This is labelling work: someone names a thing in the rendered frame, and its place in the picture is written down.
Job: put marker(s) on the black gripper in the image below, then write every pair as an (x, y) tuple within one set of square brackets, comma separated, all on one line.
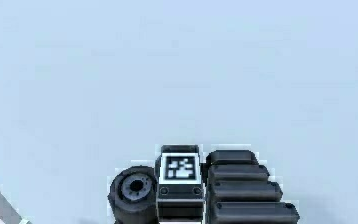
[(133, 196)]

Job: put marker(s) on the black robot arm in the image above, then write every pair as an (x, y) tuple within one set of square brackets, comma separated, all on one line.
[(243, 191)]

